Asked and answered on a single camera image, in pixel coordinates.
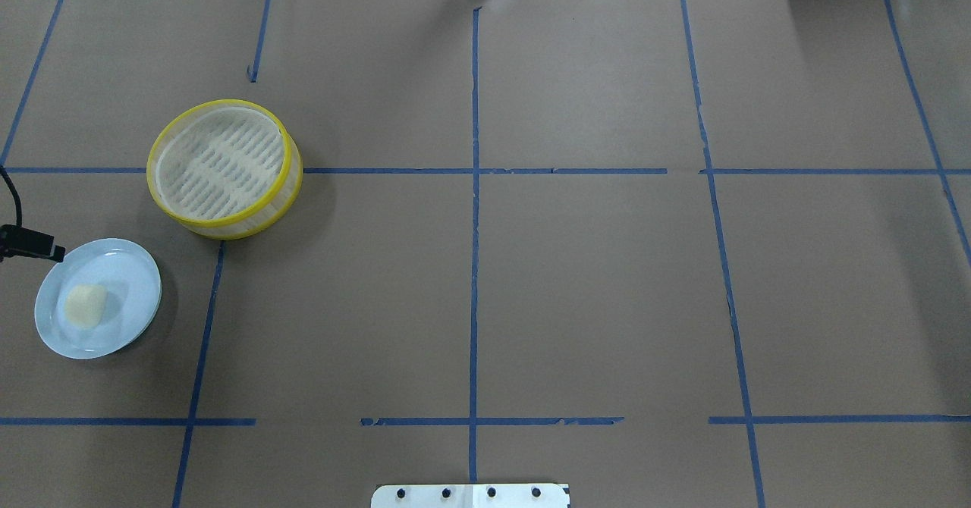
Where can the pale white bun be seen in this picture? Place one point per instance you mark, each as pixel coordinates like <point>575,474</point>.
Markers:
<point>85,305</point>

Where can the yellow rimmed steamer basket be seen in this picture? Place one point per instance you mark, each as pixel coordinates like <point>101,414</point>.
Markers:
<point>225,169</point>

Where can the brown paper table cover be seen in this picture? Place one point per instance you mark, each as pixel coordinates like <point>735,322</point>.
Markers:
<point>674,253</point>

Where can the light blue plate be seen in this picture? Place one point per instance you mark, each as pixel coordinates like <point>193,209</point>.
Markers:
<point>133,283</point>

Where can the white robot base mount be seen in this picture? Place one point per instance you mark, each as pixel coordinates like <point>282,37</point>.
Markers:
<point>472,495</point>

